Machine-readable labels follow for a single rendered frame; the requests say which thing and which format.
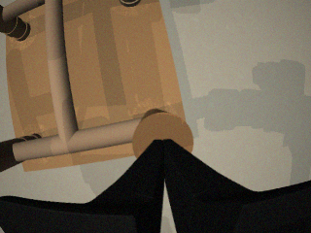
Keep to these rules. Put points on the wooden stool legs with h-shaped crossbars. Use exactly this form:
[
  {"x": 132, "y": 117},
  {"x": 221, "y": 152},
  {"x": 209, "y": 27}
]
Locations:
[{"x": 155, "y": 125}]

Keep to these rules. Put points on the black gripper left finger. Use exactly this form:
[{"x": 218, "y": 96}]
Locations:
[{"x": 132, "y": 204}]

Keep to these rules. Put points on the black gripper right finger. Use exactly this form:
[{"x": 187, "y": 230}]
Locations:
[{"x": 204, "y": 201}]

